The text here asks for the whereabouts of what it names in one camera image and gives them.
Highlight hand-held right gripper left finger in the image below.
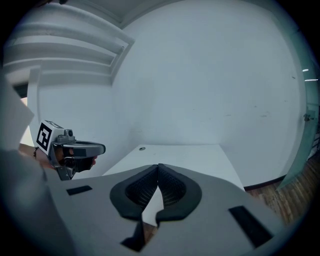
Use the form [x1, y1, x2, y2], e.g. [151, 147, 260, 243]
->
[109, 163, 161, 252]

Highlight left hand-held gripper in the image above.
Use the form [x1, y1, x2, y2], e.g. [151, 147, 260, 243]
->
[36, 119, 107, 181]

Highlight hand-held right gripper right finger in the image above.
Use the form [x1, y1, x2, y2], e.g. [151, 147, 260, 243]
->
[155, 163, 203, 226]

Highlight person's left forearm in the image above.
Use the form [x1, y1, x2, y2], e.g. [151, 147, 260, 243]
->
[18, 143, 55, 171]

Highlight person's left hand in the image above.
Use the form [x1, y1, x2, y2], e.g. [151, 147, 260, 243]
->
[55, 147, 97, 174]

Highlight white table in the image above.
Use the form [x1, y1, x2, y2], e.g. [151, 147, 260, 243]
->
[101, 143, 246, 226]

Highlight black-framed window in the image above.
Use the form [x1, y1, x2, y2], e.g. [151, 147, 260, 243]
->
[12, 83, 29, 112]

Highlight frosted glass door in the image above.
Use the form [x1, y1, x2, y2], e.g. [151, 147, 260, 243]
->
[275, 24, 320, 192]

